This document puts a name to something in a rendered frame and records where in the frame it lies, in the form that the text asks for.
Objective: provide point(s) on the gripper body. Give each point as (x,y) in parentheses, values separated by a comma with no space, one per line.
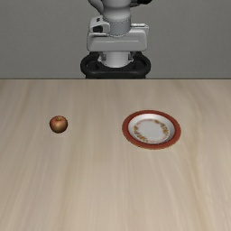
(120,43)

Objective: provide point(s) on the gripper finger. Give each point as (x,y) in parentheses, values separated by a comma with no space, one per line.
(131,56)
(100,56)

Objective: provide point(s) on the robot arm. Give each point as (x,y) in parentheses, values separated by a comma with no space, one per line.
(116,10)

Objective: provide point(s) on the red-rimmed white plate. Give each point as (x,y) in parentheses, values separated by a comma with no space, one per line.
(151,129)

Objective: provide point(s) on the red apple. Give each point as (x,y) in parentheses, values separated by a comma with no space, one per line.
(58,124)

